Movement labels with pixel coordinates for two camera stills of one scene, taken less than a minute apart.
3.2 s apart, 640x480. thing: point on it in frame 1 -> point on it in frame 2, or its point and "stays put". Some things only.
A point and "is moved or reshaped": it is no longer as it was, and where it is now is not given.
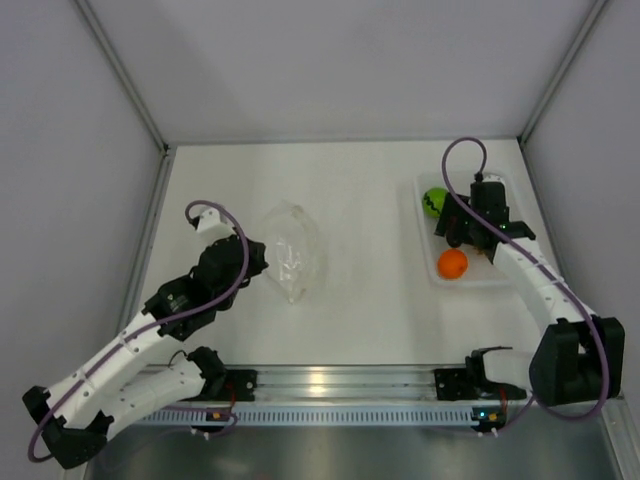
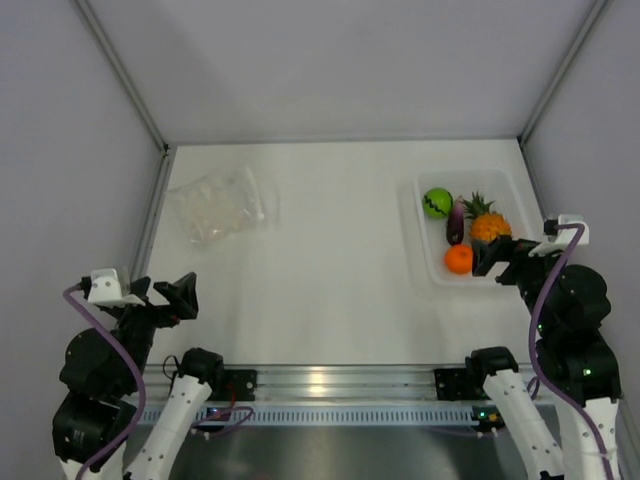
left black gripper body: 254,264 -> 140,323
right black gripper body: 465,226 -> 529,273
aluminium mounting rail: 319,384 stays put
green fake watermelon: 433,200 stays put
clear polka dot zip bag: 292,249 -> 226,207
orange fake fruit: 452,264 is moved or reshaped
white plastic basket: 480,272 stays put
